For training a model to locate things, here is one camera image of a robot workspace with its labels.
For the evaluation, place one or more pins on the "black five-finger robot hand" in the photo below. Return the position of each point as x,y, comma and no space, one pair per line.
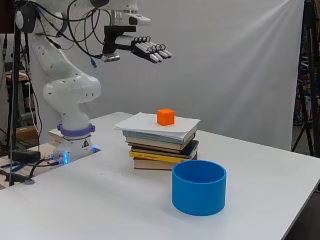
146,49

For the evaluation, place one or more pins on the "orange cube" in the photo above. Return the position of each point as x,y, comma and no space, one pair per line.
165,116

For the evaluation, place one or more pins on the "white seven-joint robot arm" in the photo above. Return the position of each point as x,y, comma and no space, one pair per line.
71,90

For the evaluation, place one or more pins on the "grey-green book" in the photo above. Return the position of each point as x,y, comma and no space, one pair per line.
146,137

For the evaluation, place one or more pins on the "white backdrop sheet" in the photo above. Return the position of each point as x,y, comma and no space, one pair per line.
233,66

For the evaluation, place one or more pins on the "beige book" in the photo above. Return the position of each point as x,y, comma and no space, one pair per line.
150,144

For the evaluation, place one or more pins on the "yellow book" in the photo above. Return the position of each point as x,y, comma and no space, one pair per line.
150,156

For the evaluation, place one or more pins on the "black book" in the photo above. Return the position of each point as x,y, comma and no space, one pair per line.
186,150

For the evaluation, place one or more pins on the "brown book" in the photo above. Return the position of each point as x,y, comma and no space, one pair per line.
150,164

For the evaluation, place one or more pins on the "black stand pole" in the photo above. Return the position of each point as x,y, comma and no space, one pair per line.
14,100

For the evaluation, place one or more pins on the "cardboard box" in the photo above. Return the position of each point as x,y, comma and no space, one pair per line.
26,133

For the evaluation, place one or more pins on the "blue round tub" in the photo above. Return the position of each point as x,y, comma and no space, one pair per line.
198,196

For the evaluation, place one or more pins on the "black power box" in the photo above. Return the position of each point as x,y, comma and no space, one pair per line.
25,155

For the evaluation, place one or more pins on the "black tripod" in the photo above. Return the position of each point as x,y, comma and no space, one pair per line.
311,76

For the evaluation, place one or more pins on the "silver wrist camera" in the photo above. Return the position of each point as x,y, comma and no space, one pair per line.
111,57

